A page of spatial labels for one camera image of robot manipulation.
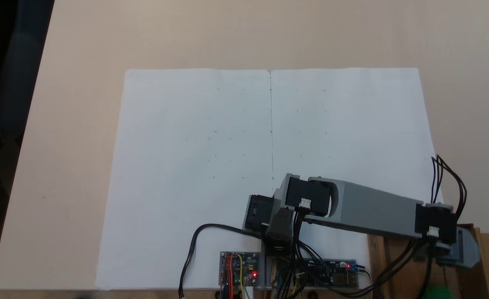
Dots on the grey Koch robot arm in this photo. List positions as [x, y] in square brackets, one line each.
[373, 207]

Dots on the blue circuit board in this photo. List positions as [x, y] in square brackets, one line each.
[331, 272]

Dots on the brown cardboard box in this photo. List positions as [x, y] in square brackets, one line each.
[398, 278]

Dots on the green die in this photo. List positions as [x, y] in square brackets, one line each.
[437, 292]

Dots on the thin black power lead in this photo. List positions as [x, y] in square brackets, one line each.
[367, 274]

